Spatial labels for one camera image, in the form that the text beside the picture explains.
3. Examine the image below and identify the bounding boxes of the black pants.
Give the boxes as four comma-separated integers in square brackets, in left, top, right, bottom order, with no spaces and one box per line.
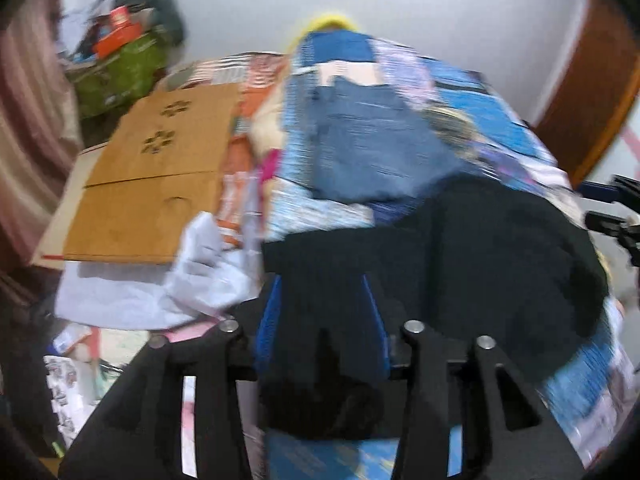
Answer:
[256,177,608,439]

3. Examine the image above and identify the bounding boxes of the brown wooden door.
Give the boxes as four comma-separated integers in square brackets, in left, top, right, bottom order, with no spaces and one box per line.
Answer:
[534,0,639,185]

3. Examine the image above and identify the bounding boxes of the white cloth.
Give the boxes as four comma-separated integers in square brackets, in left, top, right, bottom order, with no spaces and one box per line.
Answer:
[54,211,260,330]

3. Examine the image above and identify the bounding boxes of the folded blue jeans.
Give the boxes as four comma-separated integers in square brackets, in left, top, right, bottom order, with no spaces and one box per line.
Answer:
[309,77,468,204]

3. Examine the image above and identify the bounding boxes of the wooden lap desk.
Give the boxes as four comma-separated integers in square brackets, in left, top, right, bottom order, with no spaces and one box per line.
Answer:
[63,84,241,263]

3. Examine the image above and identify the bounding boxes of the blue patchwork bedspread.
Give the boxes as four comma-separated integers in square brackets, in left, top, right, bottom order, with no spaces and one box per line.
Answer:
[204,30,610,448]

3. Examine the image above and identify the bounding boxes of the striped pink curtain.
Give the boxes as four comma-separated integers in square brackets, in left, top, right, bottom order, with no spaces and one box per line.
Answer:
[1,0,84,263]

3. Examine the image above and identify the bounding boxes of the yellow plush item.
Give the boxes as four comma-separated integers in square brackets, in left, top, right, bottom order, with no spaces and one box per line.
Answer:
[291,12,358,49]

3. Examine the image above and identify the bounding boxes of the green patterned bag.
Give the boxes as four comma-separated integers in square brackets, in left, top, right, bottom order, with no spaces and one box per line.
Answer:
[65,34,167,119]

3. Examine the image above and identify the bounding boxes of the orange red box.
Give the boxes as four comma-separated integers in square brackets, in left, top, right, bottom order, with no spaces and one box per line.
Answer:
[93,6,143,58]

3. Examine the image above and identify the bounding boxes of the grey pillow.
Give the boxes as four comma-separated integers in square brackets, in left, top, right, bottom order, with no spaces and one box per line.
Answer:
[112,0,186,47]

